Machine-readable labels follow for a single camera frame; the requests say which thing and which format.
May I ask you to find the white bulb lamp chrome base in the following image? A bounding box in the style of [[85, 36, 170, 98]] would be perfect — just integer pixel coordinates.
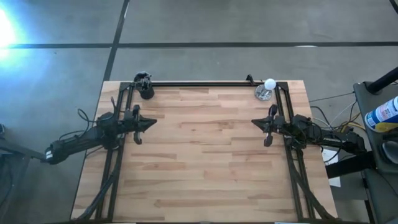
[[254, 78, 278, 102]]

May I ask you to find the black pole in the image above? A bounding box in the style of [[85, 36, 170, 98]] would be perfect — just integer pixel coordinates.
[[366, 66, 398, 95]]

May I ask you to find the white and blue canister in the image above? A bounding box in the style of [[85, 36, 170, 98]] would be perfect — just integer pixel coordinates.
[[364, 95, 398, 134]]

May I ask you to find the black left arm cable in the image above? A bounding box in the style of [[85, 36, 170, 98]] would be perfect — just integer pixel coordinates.
[[58, 107, 104, 141]]

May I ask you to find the thin grey cable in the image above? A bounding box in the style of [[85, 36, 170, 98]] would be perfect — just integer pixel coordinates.
[[308, 91, 356, 103]]

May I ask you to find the black mesh cup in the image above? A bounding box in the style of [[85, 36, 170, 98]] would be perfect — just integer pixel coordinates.
[[134, 71, 156, 101]]

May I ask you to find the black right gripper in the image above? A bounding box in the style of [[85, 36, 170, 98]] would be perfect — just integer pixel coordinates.
[[251, 103, 286, 148]]

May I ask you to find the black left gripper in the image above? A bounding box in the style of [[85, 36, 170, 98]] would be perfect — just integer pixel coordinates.
[[123, 104, 158, 146]]

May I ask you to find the black support bar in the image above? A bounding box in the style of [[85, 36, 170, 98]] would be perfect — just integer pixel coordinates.
[[324, 151, 376, 180]]

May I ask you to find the grey round object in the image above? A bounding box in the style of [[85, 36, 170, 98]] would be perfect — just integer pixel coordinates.
[[381, 140, 398, 166]]

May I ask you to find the grey side table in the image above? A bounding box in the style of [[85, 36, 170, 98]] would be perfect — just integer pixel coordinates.
[[352, 81, 398, 224]]

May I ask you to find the black aluminium table frame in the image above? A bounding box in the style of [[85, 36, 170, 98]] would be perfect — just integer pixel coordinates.
[[73, 80, 338, 223]]

